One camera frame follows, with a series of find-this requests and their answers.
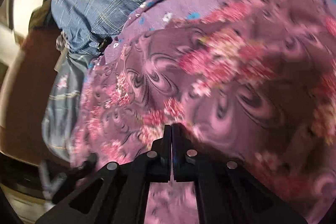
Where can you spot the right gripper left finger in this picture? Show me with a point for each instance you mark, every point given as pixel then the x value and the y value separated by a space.
pixel 149 167

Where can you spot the brown wooden headboard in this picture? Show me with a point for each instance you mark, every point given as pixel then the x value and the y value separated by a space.
pixel 24 96

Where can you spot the purple pink floral garment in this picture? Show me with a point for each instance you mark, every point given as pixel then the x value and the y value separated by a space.
pixel 253 80

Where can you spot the purple floral bed sheet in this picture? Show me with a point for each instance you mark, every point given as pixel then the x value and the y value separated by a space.
pixel 193 37

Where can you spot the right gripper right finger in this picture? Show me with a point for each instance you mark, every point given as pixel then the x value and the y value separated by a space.
pixel 185 168

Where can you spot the olive green cloth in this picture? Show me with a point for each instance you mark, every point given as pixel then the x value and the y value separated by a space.
pixel 42 17

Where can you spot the small grey crumpled cloth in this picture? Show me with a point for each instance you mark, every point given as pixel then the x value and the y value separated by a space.
pixel 62 42

